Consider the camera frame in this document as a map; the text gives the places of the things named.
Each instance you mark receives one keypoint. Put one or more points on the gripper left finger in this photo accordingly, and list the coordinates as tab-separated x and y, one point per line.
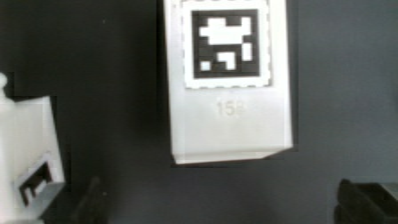
90	213

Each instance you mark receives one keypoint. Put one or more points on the white stool leg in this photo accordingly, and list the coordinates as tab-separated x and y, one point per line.
229	72
31	165

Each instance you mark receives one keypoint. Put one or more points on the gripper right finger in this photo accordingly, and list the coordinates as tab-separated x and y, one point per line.
367	203

